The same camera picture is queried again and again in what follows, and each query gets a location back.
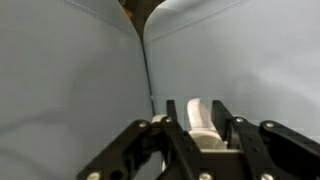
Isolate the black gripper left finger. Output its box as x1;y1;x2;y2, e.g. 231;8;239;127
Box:
76;99;214;180

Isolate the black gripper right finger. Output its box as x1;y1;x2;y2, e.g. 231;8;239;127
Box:
211;99;320;180

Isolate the green and white pen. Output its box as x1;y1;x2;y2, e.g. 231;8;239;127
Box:
185;97;232;152

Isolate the blue-grey upholstered chair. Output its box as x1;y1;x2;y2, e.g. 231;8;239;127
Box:
0;0;320;180

